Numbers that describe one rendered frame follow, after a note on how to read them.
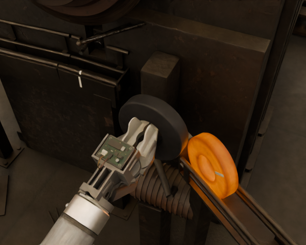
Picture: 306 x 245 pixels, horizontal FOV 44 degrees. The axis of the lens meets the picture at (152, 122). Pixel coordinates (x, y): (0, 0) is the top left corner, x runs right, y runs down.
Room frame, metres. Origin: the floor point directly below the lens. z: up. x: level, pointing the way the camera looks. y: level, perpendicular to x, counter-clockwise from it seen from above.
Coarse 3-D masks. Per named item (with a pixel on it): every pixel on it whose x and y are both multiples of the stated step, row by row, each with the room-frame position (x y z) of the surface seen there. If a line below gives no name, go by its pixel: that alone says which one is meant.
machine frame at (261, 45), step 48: (0, 0) 1.06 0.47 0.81; (144, 0) 0.91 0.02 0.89; (192, 0) 0.85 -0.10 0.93; (240, 0) 0.80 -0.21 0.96; (288, 0) 0.84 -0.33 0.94; (48, 48) 1.00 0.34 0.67; (144, 48) 0.85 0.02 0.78; (192, 48) 0.79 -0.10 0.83; (240, 48) 0.74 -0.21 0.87; (48, 96) 1.02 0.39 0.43; (192, 96) 0.79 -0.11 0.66; (240, 96) 0.73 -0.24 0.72; (48, 144) 1.06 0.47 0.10; (96, 144) 0.94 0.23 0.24; (240, 144) 0.72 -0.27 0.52
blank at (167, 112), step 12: (144, 96) 0.54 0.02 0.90; (132, 108) 0.52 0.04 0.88; (144, 108) 0.51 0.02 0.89; (156, 108) 0.50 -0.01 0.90; (168, 108) 0.51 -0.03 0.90; (120, 120) 0.54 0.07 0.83; (144, 120) 0.51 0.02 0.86; (156, 120) 0.49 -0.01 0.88; (168, 120) 0.48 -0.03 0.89; (180, 120) 0.49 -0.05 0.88; (144, 132) 0.53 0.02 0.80; (168, 132) 0.48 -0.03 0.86; (180, 132) 0.48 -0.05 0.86; (168, 144) 0.48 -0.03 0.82; (180, 144) 0.46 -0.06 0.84; (156, 156) 0.49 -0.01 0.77; (168, 156) 0.48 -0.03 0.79
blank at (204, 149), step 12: (192, 144) 0.55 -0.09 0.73; (204, 144) 0.52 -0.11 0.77; (216, 144) 0.51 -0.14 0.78; (192, 156) 0.55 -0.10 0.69; (204, 156) 0.51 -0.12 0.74; (216, 156) 0.48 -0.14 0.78; (228, 156) 0.48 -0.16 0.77; (204, 168) 0.52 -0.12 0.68; (216, 168) 0.47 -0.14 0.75; (228, 168) 0.46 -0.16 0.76; (204, 180) 0.50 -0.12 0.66; (216, 180) 0.47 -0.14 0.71; (228, 180) 0.44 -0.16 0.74; (216, 192) 0.46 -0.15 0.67; (228, 192) 0.44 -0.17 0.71
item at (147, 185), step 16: (144, 176) 0.60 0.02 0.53; (176, 176) 0.59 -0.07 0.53; (144, 192) 0.56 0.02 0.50; (160, 192) 0.56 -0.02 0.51; (144, 208) 0.57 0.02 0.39; (160, 208) 0.54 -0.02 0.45; (176, 208) 0.52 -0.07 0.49; (144, 224) 0.58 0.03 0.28; (160, 224) 0.55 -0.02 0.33; (144, 240) 0.58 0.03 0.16; (160, 240) 0.55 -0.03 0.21
